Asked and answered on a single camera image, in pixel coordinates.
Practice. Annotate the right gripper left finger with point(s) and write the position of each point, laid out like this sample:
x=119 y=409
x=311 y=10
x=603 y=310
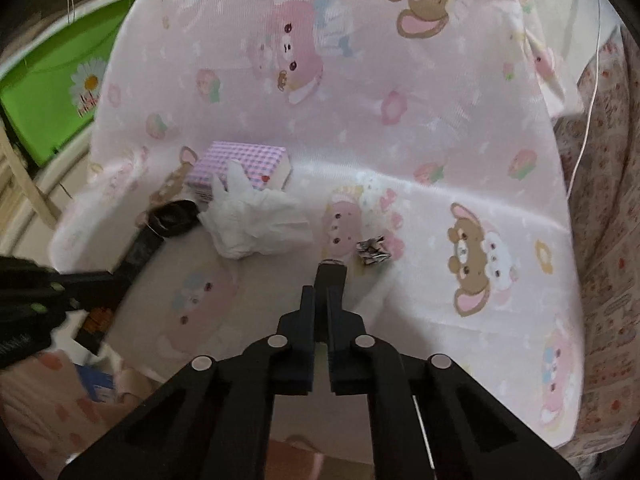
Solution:
x=238 y=401

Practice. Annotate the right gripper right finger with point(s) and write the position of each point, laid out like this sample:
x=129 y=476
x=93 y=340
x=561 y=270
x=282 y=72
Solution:
x=399 y=389

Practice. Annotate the candy wrapper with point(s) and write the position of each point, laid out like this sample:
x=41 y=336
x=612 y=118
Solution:
x=373 y=251

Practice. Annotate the black plastic spoon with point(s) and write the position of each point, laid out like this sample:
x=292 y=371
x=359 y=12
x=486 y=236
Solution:
x=164 y=222

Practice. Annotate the white tissue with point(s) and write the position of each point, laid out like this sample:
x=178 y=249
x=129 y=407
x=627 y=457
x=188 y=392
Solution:
x=243 y=221

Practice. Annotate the white shelf unit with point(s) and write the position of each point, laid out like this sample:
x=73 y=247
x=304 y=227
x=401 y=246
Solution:
x=26 y=190

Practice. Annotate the green plastic storage box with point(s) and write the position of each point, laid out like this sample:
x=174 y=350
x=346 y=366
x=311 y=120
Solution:
x=50 y=94

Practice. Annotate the pink cartoon bear sheet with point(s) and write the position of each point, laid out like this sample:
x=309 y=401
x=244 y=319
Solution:
x=426 y=121

